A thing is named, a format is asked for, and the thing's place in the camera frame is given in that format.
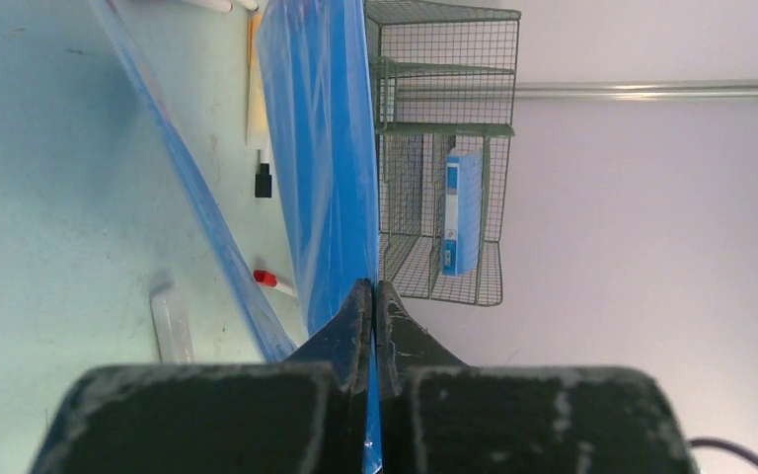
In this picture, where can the red cap marker bottom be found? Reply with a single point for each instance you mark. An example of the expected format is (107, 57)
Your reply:
(270, 280)

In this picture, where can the black cap marker lower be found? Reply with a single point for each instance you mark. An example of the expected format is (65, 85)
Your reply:
(263, 176)

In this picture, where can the green wire mesh organizer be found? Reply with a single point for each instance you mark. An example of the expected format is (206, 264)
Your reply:
(443, 75)

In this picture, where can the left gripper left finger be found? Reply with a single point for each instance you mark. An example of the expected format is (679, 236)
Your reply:
(305, 414)

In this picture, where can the red cap marker left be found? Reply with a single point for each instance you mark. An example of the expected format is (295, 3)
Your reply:
(220, 6)

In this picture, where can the black cap marker upper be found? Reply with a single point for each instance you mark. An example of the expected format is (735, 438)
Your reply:
(250, 5)

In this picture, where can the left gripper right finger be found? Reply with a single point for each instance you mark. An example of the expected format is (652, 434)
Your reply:
(442, 415)

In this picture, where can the yellow highlighter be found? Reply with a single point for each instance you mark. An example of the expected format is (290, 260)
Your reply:
(257, 135)

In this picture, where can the red cap marker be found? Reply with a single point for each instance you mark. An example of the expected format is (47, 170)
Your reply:
(270, 280)
(220, 6)

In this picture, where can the black cap marker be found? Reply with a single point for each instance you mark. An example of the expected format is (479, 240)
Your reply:
(263, 176)
(250, 5)

